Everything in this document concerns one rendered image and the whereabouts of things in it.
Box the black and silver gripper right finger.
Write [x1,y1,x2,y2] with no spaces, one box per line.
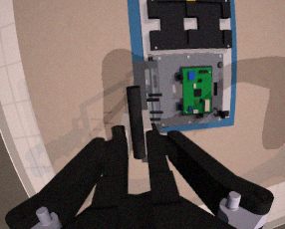
[142,110,274,229]

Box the green circuit board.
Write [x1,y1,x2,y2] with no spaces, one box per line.
[182,68,211,115]

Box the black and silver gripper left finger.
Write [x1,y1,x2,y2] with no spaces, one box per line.
[5,112,132,229]

